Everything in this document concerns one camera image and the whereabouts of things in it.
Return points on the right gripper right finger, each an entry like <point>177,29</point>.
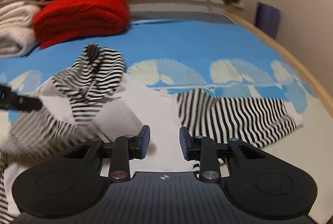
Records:
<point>192,146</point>

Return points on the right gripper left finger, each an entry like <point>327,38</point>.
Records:
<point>129,146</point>

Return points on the black white striped garment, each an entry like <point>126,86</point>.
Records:
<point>76,184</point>

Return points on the cream folded blanket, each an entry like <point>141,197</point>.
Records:
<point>17,35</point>

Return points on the blue white patterned bedsheet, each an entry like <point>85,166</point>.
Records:
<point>224,59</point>

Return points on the red folded blanket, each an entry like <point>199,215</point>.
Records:
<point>65,20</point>

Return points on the purple box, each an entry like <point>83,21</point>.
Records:
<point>267,19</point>

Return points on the wooden bed frame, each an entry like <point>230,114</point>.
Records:
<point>306,76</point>

